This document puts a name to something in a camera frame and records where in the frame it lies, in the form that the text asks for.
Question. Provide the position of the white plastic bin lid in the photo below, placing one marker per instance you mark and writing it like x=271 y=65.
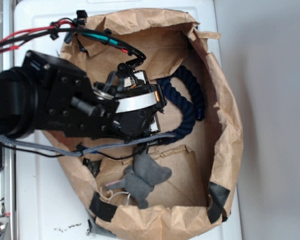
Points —
x=47 y=206

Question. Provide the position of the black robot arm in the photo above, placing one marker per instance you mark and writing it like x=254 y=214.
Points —
x=16 y=91

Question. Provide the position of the brown paper bag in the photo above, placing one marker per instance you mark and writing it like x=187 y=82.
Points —
x=205 y=164

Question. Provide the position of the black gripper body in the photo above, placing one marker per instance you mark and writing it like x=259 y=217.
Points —
x=65 y=100

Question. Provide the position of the aluminium frame rail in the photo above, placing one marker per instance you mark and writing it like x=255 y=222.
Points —
x=8 y=213

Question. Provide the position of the grey plush elephant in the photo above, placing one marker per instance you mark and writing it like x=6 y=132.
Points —
x=140 y=178

